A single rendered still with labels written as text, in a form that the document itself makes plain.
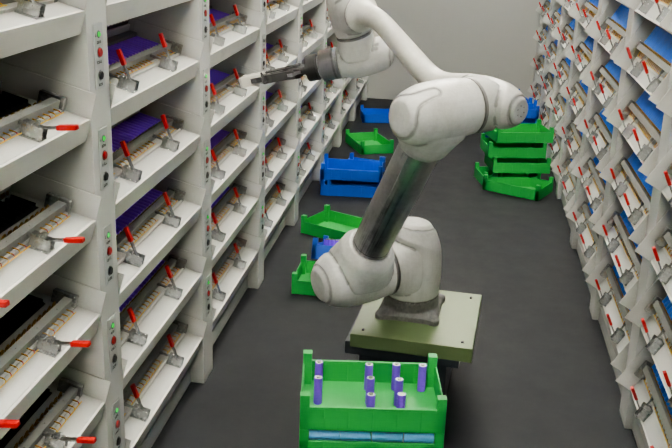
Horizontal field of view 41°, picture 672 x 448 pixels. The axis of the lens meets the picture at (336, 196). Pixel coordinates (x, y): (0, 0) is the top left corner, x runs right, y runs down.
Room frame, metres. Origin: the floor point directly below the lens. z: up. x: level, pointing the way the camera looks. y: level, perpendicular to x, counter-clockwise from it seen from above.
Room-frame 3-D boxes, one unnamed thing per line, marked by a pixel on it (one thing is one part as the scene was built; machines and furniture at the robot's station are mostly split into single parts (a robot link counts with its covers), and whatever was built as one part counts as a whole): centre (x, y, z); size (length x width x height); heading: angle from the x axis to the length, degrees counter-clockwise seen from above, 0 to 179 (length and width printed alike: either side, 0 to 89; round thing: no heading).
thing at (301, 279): (3.06, -0.01, 0.04); 0.30 x 0.20 x 0.08; 82
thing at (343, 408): (1.69, -0.09, 0.36); 0.30 x 0.20 x 0.08; 91
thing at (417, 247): (2.34, -0.22, 0.41); 0.18 x 0.16 x 0.22; 123
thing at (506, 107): (2.03, -0.35, 0.93); 0.18 x 0.14 x 0.13; 33
